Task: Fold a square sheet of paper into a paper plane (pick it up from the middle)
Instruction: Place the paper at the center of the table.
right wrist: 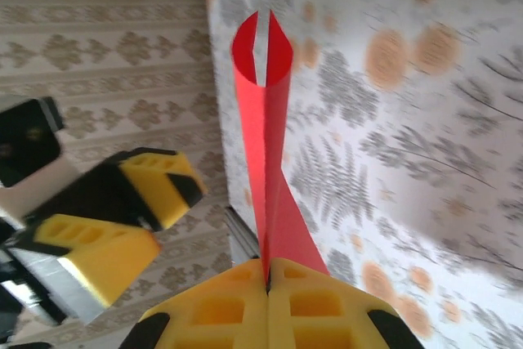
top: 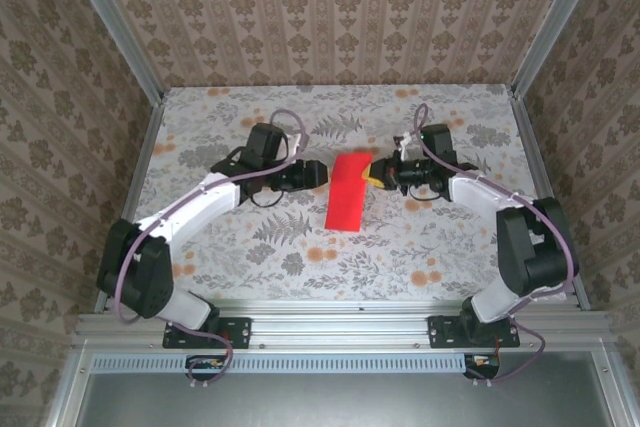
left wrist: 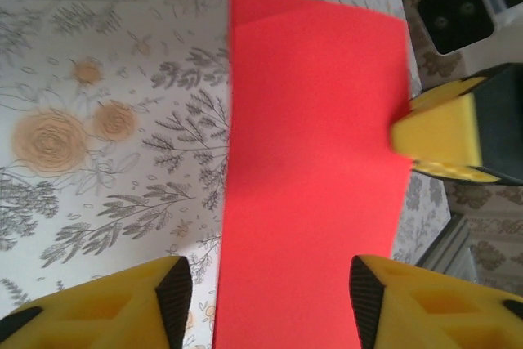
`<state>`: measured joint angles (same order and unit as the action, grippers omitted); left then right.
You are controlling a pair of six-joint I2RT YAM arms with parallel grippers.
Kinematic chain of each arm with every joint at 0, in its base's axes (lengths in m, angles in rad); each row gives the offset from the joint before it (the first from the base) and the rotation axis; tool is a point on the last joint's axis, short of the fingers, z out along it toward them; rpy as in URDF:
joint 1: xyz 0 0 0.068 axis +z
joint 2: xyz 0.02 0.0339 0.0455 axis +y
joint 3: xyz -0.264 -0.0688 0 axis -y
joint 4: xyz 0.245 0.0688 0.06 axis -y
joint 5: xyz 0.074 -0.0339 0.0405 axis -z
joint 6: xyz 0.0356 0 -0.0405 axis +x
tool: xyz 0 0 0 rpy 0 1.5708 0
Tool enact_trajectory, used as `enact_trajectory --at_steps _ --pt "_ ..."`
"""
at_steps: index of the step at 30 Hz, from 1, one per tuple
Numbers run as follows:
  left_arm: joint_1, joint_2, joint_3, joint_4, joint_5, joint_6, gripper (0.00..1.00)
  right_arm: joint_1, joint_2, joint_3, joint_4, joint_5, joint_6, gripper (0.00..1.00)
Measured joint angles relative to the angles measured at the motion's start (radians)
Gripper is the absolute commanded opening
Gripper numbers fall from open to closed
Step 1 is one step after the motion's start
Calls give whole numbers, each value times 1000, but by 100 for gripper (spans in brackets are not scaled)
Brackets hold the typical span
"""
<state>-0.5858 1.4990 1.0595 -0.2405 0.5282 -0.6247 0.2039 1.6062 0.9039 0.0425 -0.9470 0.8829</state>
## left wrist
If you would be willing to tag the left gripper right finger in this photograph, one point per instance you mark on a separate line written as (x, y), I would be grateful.
(441, 316)

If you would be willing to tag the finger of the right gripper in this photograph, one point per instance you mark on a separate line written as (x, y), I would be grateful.
(470, 174)
(441, 128)

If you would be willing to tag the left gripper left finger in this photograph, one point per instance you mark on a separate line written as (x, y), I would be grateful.
(102, 316)

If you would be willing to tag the aluminium side rail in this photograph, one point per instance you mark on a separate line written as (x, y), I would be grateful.
(449, 247)

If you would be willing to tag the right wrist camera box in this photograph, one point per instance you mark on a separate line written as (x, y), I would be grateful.
(453, 14)

